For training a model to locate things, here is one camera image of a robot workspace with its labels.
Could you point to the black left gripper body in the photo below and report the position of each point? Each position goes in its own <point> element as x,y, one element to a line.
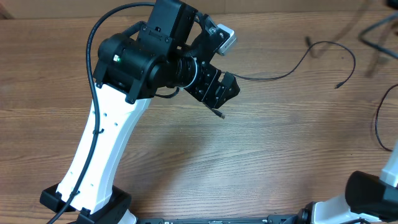
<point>201,85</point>

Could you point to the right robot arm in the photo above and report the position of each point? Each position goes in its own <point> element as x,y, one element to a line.
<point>367,198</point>

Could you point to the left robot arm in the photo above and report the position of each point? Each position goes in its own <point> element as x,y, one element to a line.
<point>172,49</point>

